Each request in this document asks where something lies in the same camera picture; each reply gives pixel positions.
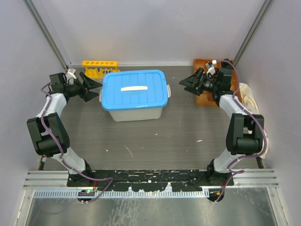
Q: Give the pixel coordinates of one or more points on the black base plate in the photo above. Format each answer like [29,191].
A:
[158,180]

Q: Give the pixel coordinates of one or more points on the white plastic bin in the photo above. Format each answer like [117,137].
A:
[136,114]

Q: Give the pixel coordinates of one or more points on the white slotted cable duct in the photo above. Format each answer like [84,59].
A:
[90,194]

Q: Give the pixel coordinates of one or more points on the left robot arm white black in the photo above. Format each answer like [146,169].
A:
[48,134]

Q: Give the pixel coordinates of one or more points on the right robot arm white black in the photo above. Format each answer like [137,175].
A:
[245,137]

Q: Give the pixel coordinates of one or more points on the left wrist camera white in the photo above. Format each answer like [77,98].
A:
[70,74]

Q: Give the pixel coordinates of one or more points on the orange compartment tray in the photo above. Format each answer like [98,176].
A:
[226,81]

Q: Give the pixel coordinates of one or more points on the blue plastic tray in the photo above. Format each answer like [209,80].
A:
[131,90]

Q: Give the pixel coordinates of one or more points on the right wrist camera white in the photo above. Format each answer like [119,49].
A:
[211,67]

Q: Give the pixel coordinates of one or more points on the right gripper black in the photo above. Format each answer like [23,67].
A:
[191,81]

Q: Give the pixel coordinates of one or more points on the cream cloth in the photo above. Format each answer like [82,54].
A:
[250,104]

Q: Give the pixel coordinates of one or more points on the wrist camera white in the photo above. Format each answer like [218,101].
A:
[211,67]
[70,74]

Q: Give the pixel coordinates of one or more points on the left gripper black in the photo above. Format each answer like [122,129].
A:
[89,84]

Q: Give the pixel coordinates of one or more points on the yellow test tube rack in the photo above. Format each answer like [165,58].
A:
[98,69]

